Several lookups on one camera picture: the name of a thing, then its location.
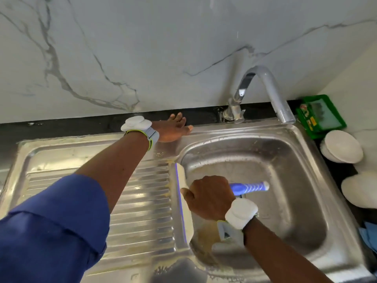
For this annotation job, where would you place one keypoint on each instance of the person's right hand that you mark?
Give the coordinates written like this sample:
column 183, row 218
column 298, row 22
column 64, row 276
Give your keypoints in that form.
column 207, row 196

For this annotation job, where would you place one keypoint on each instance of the person's left hand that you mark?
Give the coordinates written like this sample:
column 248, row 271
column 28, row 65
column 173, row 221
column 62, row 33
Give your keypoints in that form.
column 172, row 128

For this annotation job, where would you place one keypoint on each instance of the blue white squeegee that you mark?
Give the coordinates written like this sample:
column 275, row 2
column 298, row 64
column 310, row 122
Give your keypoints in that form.
column 181, row 197

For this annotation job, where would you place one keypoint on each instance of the stainless steel sink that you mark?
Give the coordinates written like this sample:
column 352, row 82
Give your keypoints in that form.
column 294, row 191

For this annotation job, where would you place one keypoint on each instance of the white yellow spray bottle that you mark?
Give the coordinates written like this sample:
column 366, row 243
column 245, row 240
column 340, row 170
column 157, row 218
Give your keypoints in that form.
column 360, row 188

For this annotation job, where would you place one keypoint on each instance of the person's right forearm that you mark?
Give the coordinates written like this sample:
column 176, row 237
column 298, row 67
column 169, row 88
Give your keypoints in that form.
column 283, row 256

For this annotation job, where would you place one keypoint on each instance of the white left wrist tracker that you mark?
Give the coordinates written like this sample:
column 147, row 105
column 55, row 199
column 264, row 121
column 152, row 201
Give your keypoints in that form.
column 138, row 125

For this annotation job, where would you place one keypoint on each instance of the chrome faucet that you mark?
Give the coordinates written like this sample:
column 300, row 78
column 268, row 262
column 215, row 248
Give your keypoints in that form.
column 265, row 85

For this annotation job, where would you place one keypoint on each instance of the green soap tray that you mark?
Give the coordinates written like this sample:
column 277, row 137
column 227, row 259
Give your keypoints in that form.
column 321, row 115

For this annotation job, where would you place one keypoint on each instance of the white bowl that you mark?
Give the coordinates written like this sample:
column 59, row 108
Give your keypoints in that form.
column 341, row 146

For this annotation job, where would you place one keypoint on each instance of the blue cloth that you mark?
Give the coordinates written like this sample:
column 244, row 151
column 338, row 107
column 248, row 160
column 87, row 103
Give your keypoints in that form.
column 369, row 235

